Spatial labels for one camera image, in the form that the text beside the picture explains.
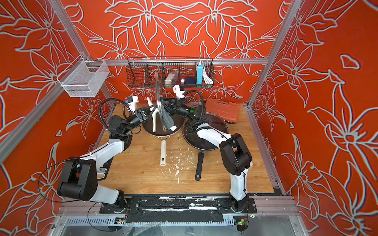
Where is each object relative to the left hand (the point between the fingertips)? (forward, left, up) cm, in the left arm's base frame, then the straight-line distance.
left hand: (157, 108), depth 70 cm
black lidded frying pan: (+5, -19, -36) cm, 41 cm away
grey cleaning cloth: (-6, -7, -1) cm, 9 cm away
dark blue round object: (+34, -14, -8) cm, 38 cm away
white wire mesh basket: (+26, +54, -3) cm, 60 cm away
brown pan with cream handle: (+2, +1, -28) cm, 28 cm away
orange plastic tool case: (+30, -45, -30) cm, 62 cm away
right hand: (-5, -2, +8) cm, 9 cm away
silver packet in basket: (+30, -2, -4) cm, 30 cm away
